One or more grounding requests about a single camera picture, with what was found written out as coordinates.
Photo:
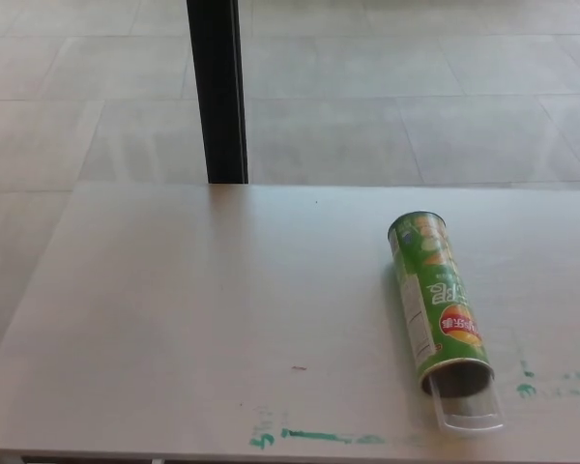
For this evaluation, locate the black vertical pillar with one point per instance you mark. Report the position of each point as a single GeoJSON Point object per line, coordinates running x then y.
{"type": "Point", "coordinates": [220, 96]}

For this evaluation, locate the green chips can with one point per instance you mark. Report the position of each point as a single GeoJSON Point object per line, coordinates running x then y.
{"type": "Point", "coordinates": [430, 290]}

